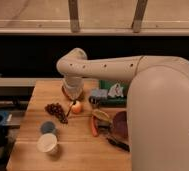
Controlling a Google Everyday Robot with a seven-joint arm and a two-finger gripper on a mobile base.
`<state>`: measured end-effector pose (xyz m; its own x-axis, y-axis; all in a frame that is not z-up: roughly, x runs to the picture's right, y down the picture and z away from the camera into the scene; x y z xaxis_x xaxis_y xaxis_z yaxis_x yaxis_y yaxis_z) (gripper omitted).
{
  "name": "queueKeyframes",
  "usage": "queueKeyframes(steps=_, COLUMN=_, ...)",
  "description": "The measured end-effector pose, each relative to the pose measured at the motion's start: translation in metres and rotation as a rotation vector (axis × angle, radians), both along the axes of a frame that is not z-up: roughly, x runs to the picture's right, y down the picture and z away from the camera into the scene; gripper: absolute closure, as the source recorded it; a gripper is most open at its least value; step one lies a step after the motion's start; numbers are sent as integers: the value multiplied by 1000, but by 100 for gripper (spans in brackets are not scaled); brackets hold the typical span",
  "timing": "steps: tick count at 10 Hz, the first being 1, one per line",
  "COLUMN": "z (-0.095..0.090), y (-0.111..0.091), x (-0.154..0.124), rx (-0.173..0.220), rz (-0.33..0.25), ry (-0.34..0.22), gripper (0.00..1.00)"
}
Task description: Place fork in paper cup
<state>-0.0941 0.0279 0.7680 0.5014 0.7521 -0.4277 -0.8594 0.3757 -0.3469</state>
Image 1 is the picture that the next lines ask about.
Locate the green plastic bin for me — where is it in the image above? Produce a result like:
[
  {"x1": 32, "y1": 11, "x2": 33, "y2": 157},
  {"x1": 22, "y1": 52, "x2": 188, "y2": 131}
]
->
[{"x1": 99, "y1": 80, "x2": 129, "y2": 106}]

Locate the dark grape bunch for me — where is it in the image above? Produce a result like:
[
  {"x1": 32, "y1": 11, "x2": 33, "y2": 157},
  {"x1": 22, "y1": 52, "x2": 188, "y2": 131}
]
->
[{"x1": 45, "y1": 103, "x2": 68, "y2": 124}]

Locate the white paper cup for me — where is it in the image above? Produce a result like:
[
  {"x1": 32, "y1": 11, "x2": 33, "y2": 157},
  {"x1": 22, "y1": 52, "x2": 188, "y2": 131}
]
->
[{"x1": 37, "y1": 133, "x2": 58, "y2": 155}]

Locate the orange carrot toy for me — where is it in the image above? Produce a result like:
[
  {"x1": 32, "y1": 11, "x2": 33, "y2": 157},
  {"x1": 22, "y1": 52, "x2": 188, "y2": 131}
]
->
[{"x1": 91, "y1": 116, "x2": 98, "y2": 137}]

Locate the orange bowl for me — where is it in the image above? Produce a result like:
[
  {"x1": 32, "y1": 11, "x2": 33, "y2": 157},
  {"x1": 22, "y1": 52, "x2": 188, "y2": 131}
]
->
[{"x1": 61, "y1": 86, "x2": 84, "y2": 100}]

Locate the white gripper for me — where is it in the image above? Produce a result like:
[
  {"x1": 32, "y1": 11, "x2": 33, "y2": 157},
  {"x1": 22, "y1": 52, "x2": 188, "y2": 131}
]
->
[{"x1": 63, "y1": 76, "x2": 83, "y2": 116}]

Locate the yellow-red apple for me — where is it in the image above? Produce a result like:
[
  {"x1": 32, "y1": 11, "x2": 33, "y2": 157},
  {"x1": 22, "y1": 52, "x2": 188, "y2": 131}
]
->
[{"x1": 71, "y1": 101, "x2": 82, "y2": 114}]

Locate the yellow banana toy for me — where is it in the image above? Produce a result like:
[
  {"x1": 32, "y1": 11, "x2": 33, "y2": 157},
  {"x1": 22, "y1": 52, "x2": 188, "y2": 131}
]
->
[{"x1": 92, "y1": 109, "x2": 111, "y2": 122}]

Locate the blue-grey small cup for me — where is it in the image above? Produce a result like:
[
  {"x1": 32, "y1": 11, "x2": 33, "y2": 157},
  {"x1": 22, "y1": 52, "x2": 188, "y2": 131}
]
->
[{"x1": 40, "y1": 121, "x2": 56, "y2": 134}]

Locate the silver metal fork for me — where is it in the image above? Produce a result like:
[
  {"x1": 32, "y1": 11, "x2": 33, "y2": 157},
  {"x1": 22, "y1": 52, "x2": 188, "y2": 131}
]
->
[{"x1": 66, "y1": 100, "x2": 76, "y2": 118}]

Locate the white crumpled cloth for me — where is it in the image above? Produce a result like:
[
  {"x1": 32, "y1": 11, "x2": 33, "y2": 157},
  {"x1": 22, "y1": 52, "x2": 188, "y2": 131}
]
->
[{"x1": 108, "y1": 83, "x2": 123, "y2": 98}]

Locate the black handled knife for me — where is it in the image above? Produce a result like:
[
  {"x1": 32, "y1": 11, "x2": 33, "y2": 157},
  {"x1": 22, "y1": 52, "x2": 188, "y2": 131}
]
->
[{"x1": 106, "y1": 137, "x2": 130, "y2": 152}]

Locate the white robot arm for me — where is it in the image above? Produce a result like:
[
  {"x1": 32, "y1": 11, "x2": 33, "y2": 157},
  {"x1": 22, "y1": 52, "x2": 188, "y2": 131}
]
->
[{"x1": 56, "y1": 48, "x2": 189, "y2": 171}]

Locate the wooden cutting board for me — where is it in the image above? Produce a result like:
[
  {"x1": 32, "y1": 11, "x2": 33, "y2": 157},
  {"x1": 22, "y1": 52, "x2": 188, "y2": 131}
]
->
[{"x1": 7, "y1": 80, "x2": 131, "y2": 171}]

